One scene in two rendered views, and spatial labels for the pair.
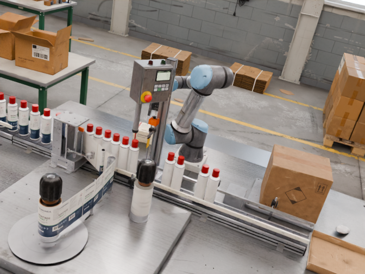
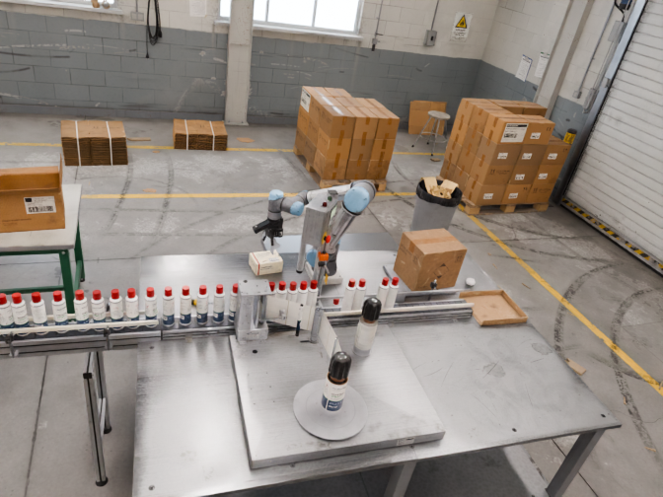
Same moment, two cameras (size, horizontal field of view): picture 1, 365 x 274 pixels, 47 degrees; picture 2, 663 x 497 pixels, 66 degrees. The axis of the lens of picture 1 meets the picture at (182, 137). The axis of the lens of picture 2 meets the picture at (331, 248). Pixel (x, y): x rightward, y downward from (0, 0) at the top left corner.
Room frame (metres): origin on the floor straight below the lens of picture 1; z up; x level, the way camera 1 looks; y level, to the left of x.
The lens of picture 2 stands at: (0.19, 1.43, 2.52)
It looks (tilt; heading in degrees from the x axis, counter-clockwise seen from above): 31 degrees down; 322
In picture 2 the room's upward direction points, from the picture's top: 10 degrees clockwise
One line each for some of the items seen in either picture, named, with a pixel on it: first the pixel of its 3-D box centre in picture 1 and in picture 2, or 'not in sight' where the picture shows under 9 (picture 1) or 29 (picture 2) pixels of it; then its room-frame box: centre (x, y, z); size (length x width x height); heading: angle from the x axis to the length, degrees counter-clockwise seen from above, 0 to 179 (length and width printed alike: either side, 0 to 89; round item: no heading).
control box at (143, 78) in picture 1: (151, 81); (319, 220); (1.92, 0.20, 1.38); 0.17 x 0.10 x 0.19; 129
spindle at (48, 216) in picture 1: (50, 206); (335, 383); (1.28, 0.45, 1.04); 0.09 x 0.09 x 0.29
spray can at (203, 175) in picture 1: (201, 183); (382, 294); (1.73, -0.14, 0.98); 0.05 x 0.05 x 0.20
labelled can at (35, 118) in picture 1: (35, 122); (185, 305); (2.00, 0.81, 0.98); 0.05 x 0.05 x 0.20
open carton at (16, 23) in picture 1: (5, 31); not in sight; (3.48, 1.68, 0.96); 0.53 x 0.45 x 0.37; 169
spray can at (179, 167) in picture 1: (177, 174); (358, 296); (1.77, -0.02, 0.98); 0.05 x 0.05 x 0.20
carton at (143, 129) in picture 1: (148, 133); (265, 262); (2.35, 0.22, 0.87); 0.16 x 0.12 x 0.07; 84
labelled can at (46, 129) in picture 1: (46, 126); (202, 304); (1.98, 0.73, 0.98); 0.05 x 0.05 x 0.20
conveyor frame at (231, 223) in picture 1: (149, 186); (329, 317); (1.81, 0.12, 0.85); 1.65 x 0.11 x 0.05; 74
